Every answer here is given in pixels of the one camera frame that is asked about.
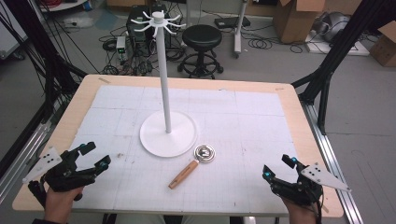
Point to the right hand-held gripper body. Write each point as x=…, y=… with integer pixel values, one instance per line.
x=308, y=185

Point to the cardboard box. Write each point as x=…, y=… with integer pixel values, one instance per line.
x=384, y=43
x=300, y=18

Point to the grey round appliance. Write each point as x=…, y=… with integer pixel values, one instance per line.
x=333, y=26

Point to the black aluminium frame stand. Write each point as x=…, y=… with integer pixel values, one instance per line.
x=330, y=62
x=40, y=56

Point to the small grey power supply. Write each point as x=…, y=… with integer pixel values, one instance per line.
x=121, y=46

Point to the silver aluminium rail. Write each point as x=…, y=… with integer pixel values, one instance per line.
x=21, y=158
x=333, y=165

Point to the black flat device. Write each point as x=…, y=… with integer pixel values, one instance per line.
x=232, y=21

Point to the white foam board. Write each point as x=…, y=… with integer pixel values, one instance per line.
x=333, y=48

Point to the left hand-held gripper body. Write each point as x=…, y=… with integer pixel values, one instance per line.
x=62, y=177

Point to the person's right hand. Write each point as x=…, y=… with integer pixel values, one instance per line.
x=300, y=213

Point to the person's left hand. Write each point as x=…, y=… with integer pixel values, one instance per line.
x=60, y=203

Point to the white gridded paper mat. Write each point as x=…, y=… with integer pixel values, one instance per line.
x=186, y=146

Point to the black round stool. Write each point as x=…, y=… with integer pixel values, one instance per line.
x=201, y=49

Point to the white hook stand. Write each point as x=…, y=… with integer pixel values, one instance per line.
x=166, y=124

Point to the black computer tower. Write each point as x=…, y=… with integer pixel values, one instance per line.
x=146, y=28

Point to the white metal stand leg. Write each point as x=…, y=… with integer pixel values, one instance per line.
x=239, y=28

